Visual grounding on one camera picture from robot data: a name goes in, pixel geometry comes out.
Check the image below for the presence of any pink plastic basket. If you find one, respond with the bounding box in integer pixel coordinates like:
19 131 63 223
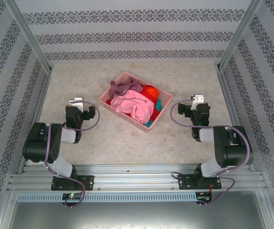
99 72 173 134

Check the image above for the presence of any pink t-shirt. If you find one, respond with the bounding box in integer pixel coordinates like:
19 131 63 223
110 89 155 125

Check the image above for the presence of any teal t-shirt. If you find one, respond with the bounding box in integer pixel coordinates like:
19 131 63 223
144 98 163 127

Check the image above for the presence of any mauve t-shirt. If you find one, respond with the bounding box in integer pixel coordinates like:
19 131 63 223
110 76 142 98

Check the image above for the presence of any galvanised metal sheet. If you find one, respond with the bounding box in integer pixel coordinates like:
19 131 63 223
7 201 274 229

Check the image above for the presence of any right white camera bracket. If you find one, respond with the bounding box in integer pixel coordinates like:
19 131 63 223
190 94 205 111

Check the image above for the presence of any white camera bracket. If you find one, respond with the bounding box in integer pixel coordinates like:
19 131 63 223
68 96 84 112
190 94 205 111

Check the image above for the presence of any left white camera bracket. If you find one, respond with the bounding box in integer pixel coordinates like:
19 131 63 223
68 96 84 112

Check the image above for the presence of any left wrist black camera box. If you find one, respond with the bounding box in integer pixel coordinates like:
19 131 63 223
84 106 96 121

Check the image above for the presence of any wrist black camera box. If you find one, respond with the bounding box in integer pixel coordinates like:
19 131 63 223
177 103 190 117
84 106 96 121

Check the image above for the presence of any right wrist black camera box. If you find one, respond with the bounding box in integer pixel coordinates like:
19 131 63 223
177 103 190 117

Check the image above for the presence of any aluminium side rail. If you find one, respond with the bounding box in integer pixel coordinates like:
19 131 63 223
219 70 256 172
16 71 52 174

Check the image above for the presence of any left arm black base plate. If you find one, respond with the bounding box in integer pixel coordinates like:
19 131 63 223
51 175 95 191

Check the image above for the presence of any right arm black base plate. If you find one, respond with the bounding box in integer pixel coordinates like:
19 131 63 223
178 173 222 190

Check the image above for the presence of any aluminium mounting rail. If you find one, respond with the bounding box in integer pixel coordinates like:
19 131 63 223
8 163 264 191

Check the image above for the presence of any aluminium frame post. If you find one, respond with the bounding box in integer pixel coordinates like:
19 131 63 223
4 0 53 73
215 0 263 70

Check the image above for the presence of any slotted grey cable duct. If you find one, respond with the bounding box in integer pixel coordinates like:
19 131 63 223
16 192 197 203

